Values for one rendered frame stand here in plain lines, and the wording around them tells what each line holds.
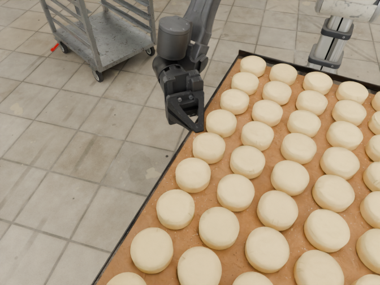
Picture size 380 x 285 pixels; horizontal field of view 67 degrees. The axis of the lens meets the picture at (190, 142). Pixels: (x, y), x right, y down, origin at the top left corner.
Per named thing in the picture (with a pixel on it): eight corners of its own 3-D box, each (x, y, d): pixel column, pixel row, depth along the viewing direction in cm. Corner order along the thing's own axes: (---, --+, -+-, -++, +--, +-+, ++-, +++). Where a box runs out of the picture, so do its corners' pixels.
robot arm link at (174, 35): (206, 67, 64) (173, 52, 66) (219, 16, 56) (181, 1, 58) (180, 93, 56) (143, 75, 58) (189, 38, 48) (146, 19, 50)
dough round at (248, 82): (259, 95, 53) (262, 87, 51) (233, 96, 53) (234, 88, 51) (254, 78, 56) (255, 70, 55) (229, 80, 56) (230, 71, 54)
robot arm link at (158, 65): (175, 71, 63) (150, 72, 61) (179, 42, 58) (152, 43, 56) (185, 90, 59) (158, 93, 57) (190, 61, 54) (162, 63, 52)
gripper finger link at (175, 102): (180, 127, 45) (163, 90, 50) (181, 155, 50) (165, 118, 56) (220, 117, 46) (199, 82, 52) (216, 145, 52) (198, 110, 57)
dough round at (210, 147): (211, 170, 43) (212, 162, 41) (185, 153, 45) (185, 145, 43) (230, 150, 45) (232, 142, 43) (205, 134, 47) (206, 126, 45)
